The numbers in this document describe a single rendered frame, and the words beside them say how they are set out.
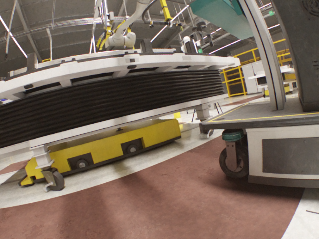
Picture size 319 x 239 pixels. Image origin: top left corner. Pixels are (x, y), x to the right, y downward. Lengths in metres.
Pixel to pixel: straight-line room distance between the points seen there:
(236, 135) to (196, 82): 1.18
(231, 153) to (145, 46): 0.98
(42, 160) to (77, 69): 0.70
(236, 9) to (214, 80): 1.35
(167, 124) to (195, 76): 0.64
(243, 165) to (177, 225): 0.41
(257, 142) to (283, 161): 0.13
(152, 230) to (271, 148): 0.53
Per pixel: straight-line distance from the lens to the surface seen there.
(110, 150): 1.47
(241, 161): 0.78
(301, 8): 0.69
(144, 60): 1.14
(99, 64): 1.05
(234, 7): 0.85
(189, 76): 1.74
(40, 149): 1.23
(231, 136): 0.71
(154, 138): 1.60
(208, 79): 1.95
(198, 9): 0.75
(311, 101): 0.64
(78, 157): 1.55
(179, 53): 1.34
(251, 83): 10.59
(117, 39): 1.56
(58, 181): 1.24
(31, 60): 1.19
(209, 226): 0.59
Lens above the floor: 0.44
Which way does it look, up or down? 5 degrees down
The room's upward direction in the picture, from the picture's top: 12 degrees counter-clockwise
